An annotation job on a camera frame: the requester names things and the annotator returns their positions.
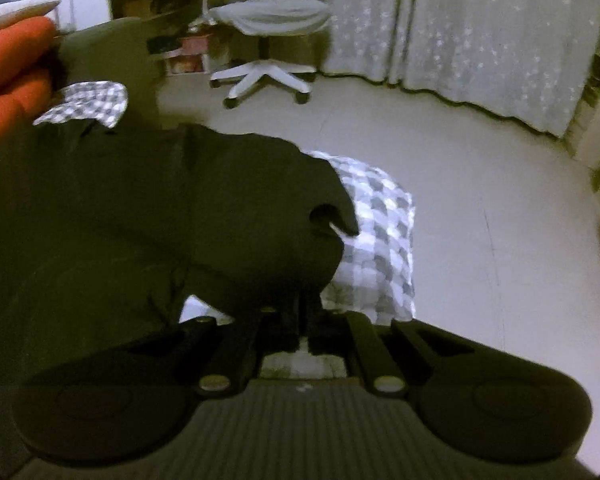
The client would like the white pillow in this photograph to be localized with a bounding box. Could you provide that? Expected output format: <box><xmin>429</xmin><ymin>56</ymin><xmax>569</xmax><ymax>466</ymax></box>
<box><xmin>0</xmin><ymin>0</ymin><xmax>61</xmax><ymax>36</ymax></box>

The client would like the grey white checkered blanket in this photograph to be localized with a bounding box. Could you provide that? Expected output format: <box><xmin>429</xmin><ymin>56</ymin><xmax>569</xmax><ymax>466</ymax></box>
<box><xmin>32</xmin><ymin>81</ymin><xmax>416</xmax><ymax>381</ymax></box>

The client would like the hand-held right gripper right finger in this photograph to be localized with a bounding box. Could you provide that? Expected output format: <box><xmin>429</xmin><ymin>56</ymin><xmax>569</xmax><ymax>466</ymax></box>
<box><xmin>307</xmin><ymin>307</ymin><xmax>481</xmax><ymax>398</ymax></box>

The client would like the dark green sofa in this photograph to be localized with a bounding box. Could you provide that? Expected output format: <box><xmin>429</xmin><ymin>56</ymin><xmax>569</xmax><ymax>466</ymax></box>
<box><xmin>55</xmin><ymin>17</ymin><xmax>181</xmax><ymax>131</ymax></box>

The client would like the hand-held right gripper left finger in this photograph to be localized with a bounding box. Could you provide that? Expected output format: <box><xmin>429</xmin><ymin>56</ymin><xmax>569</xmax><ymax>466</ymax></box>
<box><xmin>130</xmin><ymin>305</ymin><xmax>301</xmax><ymax>398</ymax></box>

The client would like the star print curtain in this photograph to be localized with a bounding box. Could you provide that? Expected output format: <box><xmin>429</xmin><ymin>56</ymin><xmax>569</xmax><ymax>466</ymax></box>
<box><xmin>390</xmin><ymin>0</ymin><xmax>600</xmax><ymax>138</ymax></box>
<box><xmin>325</xmin><ymin>0</ymin><xmax>406</xmax><ymax>83</ymax></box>

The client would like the white grey office chair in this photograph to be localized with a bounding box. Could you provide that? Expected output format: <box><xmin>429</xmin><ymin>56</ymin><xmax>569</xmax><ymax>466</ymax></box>
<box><xmin>197</xmin><ymin>0</ymin><xmax>333</xmax><ymax>108</ymax></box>

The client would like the pink storage box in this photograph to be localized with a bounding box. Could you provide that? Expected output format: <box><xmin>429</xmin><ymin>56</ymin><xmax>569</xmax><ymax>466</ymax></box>
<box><xmin>180</xmin><ymin>35</ymin><xmax>213</xmax><ymax>56</ymax></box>

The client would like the black garment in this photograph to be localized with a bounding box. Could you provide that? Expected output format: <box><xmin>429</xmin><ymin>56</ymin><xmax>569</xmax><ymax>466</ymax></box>
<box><xmin>0</xmin><ymin>120</ymin><xmax>361</xmax><ymax>461</ymax></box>

